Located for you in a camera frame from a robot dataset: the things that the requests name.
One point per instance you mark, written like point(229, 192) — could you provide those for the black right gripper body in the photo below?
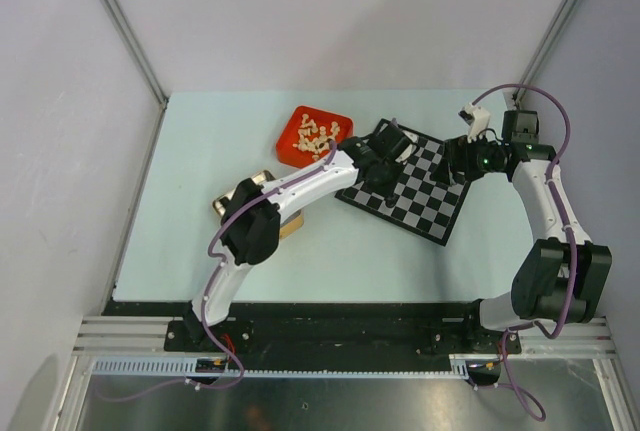
point(479, 157)

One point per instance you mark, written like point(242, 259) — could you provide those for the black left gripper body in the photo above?
point(391, 171)

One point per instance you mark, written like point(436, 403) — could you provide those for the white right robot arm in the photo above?
point(563, 276)

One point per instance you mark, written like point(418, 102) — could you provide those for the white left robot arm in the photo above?
point(250, 227)

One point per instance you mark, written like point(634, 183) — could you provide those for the pile of white chess pieces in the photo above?
point(313, 138)

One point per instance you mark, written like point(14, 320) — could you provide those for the black and white chessboard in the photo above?
point(421, 206)

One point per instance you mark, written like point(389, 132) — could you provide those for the red plastic tray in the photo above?
point(287, 155)

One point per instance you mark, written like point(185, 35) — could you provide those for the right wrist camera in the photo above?
point(477, 118)

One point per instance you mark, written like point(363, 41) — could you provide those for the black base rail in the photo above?
point(434, 328)

